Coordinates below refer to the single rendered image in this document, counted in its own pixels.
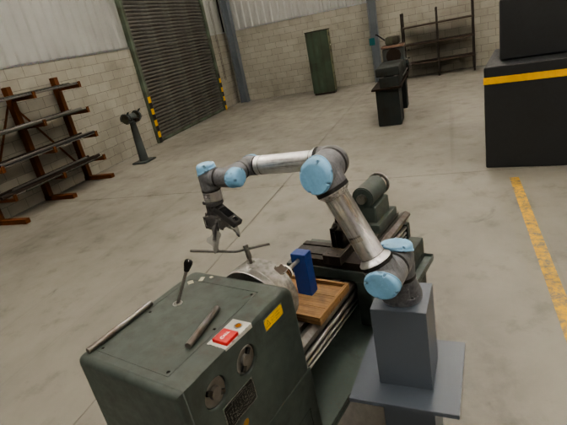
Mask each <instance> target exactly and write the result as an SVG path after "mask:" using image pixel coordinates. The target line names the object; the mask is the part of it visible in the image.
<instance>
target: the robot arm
mask: <svg viewBox="0 0 567 425"><path fill-rule="evenodd" d="M348 165H349V159H348V155H347V153H346V152H345V151H344V150H343V149H342V148H340V147H339V146H336V145H326V146H320V147H314V148H313V149H312V150H307V151H299V152H291V153H276V154H268V155H259V156H257V155H255V154H254V153H251V154H248V155H246V156H244V157H243V158H242V159H240V160H238V161H236V162H234V163H233V164H231V165H229V166H228V167H224V168H218V167H216V165H215V163H214V162H213V161H206V162H202V163H200V164H198V165H197V167H196V170H197V177H198V180H199V183H200V186H201V190H202V195H203V199H204V201H203V202H202V204H203V205H206V208H207V214H206V213H205V216H204V217H203V221H204V223H205V222H206V223H205V227H206V229H211V230H212V234H211V236H209V237H207V242H208V243H209V244H211V245H212V246H213V252H214V254H216V253H217V251H218V250H219V239H220V237H221V233H220V232H219V229H220V230H224V228H225V227H227V228H229V229H233V231H234V232H235V233H236V235H237V236H238V237H240V231H239V228H238V225H240V224H241V222H242V219H241V218H240V217H238V216H237V215H236V214H235V213H233V212H232V211H231V210H229V209H228V208H227V207H226V206H225V205H224V204H223V202H224V200H223V194H222V191H221V187H230V188H236V187H242V186H243V185H244V183H245V182H246V178H247V177H249V176H251V175H270V174H282V173H293V172H300V183H301V185H302V186H303V188H304V189H305V190H306V191H307V192H309V193H311V194H312V195H316V197H317V198H318V200H319V201H323V202H325V203H326V204H327V206H328V207H329V209H330V211H331V212H332V214H333V216H334V218H335V219H336V220H337V222H338V224H339V226H340V227H341V229H342V230H343V232H344V233H345V235H346V237H347V238H348V241H349V242H350V244H351V245H352V246H353V248H354V250H355V252H356V253H357V255H358V257H359V258H360V260H361V264H360V269H361V270H362V272H363V273H364V275H365V278H364V287H365V289H366V291H367V292H368V293H369V294H370V295H372V296H373V297H375V298H378V299H382V301H383V302H384V303H385V304H388V305H390V306H392V307H398V308H404V307H409V306H413V305H415V304H417V303H418V302H420V300H421V299H422V297H423V291H422V288H421V286H420V284H419V281H418V279H417V278H416V271H415V263H414V253H413V251H414V248H413V243H412V242H411V241H410V240H408V239H401V238H394V239H386V240H384V241H382V242H381V243H380V241H379V240H378V239H377V237H376V236H375V233H374V232H373V230H372V228H371V227H370V225H369V224H368V222H367V220H366V219H365V216H364V215H363V213H362V212H361V211H360V209H359V207H358V205H357V203H356V202H355V200H354V199H353V197H352V195H351V194H350V192H349V190H348V179H347V178H346V176H345V173H346V171H347V170H348ZM206 216H207V217H206ZM206 225H207V226H206Z"/></svg>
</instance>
